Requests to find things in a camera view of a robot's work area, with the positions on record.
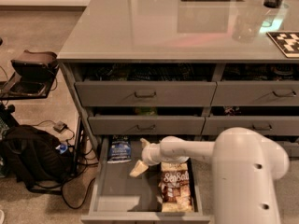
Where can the brown sea salt chip bag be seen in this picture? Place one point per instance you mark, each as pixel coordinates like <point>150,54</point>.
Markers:
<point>173,167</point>
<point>176,193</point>

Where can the grey drawer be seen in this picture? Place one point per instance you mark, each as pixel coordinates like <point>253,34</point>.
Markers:
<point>265,125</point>
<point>292,149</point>
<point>256,93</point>
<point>145,93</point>
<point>169,125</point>

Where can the top left grey drawer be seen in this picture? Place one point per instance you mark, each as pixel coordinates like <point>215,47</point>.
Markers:
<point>145,93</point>

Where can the middle right grey drawer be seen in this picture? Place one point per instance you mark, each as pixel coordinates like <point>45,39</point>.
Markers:
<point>265,125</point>

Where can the brown sea salt chip bag front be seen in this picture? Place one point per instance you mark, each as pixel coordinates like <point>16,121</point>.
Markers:
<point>176,193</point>

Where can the brown sea salt chip bag rear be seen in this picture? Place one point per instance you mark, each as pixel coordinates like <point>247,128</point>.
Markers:
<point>173,167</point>

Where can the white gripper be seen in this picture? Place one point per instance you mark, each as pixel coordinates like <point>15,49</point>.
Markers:
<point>150,154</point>

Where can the black power adapter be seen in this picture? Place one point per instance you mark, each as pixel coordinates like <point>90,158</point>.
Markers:
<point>59,126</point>

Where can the top right grey drawer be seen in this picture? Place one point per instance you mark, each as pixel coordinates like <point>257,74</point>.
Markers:
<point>256,93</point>

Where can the grey drawer cabinet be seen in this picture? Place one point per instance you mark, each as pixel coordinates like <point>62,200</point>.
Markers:
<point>171,40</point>

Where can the black backpack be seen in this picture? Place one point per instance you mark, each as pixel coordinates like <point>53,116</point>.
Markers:
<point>34,155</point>

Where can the checkered marker board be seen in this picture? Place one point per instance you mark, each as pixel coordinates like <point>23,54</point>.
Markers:
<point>287,42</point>

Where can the blue chip bag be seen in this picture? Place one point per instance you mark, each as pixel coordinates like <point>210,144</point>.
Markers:
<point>119,149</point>

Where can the bottom right grey drawer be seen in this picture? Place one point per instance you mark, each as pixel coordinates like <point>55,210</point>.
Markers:
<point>292,149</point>

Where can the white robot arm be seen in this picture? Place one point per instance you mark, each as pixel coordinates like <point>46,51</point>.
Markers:
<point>245,165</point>

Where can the open bottom left drawer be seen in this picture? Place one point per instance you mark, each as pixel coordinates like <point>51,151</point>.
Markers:
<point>119,198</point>

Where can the middle left grey drawer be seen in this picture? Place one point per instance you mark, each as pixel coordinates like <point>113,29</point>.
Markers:
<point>169,125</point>

